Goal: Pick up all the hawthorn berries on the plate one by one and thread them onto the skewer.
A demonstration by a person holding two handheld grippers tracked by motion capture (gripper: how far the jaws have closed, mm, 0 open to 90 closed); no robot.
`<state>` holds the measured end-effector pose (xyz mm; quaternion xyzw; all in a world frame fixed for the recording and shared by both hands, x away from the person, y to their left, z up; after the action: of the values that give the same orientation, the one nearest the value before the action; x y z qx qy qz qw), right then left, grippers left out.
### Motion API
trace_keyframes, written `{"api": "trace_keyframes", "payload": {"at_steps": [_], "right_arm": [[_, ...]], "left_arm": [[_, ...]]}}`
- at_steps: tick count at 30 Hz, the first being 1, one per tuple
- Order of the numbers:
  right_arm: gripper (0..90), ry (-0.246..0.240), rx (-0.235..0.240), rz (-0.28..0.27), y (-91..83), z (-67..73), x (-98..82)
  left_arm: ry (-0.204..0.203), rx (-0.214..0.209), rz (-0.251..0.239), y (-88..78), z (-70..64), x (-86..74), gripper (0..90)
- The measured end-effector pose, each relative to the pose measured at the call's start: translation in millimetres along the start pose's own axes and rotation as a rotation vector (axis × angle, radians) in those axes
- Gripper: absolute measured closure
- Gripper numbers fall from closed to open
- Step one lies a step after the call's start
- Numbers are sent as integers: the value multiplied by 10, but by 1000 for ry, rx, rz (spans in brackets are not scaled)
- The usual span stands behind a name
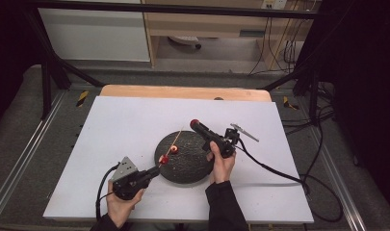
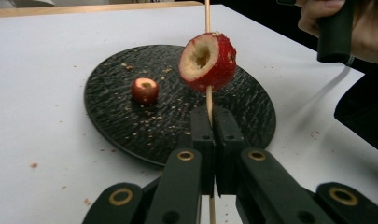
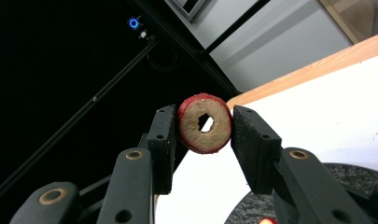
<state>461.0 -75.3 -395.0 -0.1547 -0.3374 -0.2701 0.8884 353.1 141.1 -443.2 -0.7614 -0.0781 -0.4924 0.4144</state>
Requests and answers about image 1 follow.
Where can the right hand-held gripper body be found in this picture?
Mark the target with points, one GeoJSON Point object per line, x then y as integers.
{"type": "Point", "coordinates": [226, 142]}

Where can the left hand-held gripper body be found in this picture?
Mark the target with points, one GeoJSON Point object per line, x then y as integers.
{"type": "Point", "coordinates": [128, 184]}

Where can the red cored hawthorn berry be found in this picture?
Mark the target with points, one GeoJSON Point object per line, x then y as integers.
{"type": "Point", "coordinates": [194, 123]}
{"type": "Point", "coordinates": [174, 149]}
{"type": "Point", "coordinates": [164, 159]}

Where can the thin wooden skewer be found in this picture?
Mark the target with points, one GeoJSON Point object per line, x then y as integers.
{"type": "Point", "coordinates": [176, 141]}

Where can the round black plate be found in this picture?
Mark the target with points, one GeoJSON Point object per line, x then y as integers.
{"type": "Point", "coordinates": [189, 163]}

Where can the person's left hand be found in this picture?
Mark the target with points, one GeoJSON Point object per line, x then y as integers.
{"type": "Point", "coordinates": [120, 208]}

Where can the person's right hand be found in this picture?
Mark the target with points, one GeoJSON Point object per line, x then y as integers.
{"type": "Point", "coordinates": [222, 168]}

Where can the wooden table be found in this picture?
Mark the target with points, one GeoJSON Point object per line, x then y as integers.
{"type": "Point", "coordinates": [183, 92]}

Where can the white board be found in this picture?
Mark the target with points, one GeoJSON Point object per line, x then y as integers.
{"type": "Point", "coordinates": [125, 128]}

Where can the yellow black tape strip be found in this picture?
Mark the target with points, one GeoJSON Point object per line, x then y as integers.
{"type": "Point", "coordinates": [82, 98]}
{"type": "Point", "coordinates": [289, 103]}

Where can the white chair base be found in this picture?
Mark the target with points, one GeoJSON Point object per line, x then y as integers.
{"type": "Point", "coordinates": [184, 40]}

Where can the black metal stand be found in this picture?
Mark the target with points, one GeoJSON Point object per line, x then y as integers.
{"type": "Point", "coordinates": [46, 89]}
{"type": "Point", "coordinates": [313, 93]}

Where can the light wooden desk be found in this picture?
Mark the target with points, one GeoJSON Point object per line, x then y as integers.
{"type": "Point", "coordinates": [199, 24]}

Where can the black metal crossbar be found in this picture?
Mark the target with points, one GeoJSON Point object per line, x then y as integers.
{"type": "Point", "coordinates": [170, 8]}

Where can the white power strip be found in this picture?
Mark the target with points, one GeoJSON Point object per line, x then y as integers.
{"type": "Point", "coordinates": [274, 4]}

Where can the white cabinet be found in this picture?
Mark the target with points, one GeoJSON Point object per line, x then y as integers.
{"type": "Point", "coordinates": [93, 35]}

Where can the black curtain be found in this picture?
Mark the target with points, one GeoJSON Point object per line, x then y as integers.
{"type": "Point", "coordinates": [366, 80]}
{"type": "Point", "coordinates": [9, 48]}

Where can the aluminium floor rail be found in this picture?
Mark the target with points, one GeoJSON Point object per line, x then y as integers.
{"type": "Point", "coordinates": [25, 150]}
{"type": "Point", "coordinates": [340, 179]}

